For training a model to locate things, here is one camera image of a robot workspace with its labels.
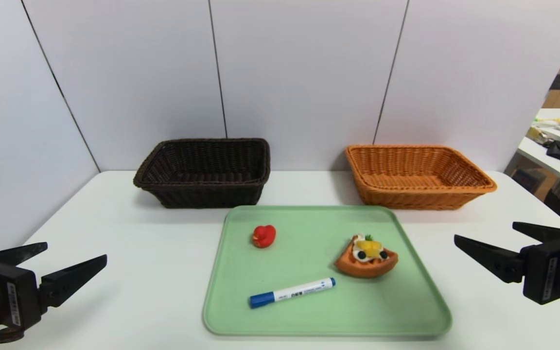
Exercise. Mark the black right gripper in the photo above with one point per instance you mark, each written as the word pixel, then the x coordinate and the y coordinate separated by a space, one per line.
pixel 546 273

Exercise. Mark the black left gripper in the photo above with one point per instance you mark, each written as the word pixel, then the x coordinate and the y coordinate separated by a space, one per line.
pixel 19 299

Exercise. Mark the toy waffle with fruit topping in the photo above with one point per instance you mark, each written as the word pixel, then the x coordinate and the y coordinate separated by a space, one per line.
pixel 365 267

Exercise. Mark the red rubber duck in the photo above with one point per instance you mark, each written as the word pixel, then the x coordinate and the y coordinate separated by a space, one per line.
pixel 263 237

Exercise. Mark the white marker with blue cap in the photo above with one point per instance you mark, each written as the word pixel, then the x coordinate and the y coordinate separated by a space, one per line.
pixel 294 291

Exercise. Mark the orange wicker basket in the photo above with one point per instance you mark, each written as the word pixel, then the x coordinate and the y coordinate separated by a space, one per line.
pixel 416 197

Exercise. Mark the dark brown wicker basket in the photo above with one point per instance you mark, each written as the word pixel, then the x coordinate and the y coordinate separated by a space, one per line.
pixel 202 194

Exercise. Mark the brown cardboard box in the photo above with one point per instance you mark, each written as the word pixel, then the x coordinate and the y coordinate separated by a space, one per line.
pixel 545 187

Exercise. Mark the white office desk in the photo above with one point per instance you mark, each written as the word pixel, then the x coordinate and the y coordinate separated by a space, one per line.
pixel 535 153

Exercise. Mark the yellow packet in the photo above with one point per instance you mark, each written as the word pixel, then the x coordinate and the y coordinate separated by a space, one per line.
pixel 536 134

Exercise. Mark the light green plastic tray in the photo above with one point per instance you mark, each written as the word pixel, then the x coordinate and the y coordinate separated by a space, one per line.
pixel 309 316

